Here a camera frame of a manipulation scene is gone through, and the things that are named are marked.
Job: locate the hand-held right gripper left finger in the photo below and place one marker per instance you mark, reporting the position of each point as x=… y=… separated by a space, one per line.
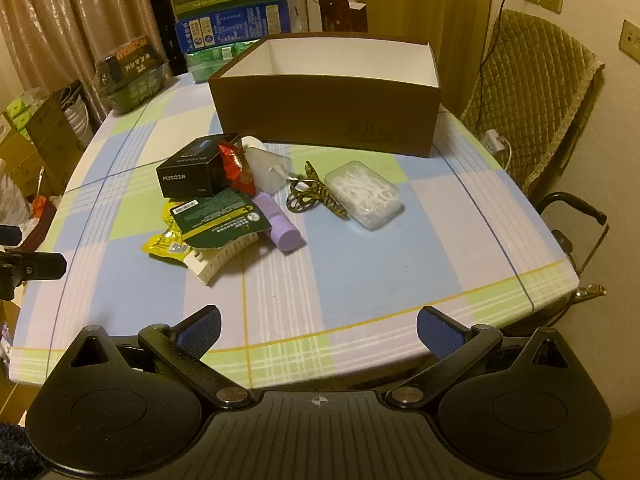
x=200 y=332

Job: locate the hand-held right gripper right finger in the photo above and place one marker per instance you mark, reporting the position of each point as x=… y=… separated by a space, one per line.
x=440 y=332

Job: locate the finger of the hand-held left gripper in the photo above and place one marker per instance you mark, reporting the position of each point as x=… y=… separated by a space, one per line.
x=10 y=236
x=37 y=266

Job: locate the white hair claw clip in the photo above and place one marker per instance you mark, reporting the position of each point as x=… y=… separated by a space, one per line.
x=215 y=265

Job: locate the yellow snack packet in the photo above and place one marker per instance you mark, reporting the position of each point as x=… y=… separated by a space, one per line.
x=162 y=246

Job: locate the dark green card packet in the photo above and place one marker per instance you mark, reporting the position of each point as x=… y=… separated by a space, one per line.
x=215 y=217

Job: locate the white translucent pouch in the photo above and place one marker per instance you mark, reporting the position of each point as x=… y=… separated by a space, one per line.
x=267 y=167

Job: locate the brown cardboard box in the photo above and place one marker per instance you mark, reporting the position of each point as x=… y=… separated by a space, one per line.
x=320 y=110

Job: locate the clear plastic bag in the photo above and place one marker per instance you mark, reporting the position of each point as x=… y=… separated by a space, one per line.
x=12 y=205

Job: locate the purple tube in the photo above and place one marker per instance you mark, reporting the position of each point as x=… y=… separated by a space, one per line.
x=280 y=225

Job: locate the clear floss pick box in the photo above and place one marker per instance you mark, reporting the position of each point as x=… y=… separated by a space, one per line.
x=365 y=195

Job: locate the small black box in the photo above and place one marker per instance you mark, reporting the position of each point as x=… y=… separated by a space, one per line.
x=187 y=172

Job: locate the red snack packet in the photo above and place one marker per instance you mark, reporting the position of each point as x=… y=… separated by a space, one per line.
x=240 y=170

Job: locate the dark fuzzy cloth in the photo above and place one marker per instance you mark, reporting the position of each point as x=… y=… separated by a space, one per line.
x=10 y=447

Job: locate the tiger-striped hair clip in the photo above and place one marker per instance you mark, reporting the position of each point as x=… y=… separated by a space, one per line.
x=320 y=192

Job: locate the white charger plug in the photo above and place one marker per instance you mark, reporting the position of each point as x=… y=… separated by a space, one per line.
x=493 y=141

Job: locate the green black lidded container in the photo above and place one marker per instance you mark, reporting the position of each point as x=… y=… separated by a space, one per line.
x=135 y=80

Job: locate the brown curtain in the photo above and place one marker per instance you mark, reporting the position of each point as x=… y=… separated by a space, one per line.
x=65 y=20

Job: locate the quilted chair cover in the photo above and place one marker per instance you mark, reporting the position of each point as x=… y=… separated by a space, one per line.
x=530 y=95

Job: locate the green wrapped pack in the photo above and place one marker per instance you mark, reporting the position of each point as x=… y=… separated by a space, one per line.
x=210 y=57

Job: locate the blue printed carton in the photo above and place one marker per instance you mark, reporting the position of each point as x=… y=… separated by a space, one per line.
x=235 y=25

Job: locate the yellow curtain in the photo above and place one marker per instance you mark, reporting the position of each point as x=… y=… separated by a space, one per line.
x=425 y=10

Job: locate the dark red gift bag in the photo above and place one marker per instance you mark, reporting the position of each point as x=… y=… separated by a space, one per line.
x=335 y=15

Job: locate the black metal chair frame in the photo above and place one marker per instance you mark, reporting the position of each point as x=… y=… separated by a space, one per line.
x=575 y=202

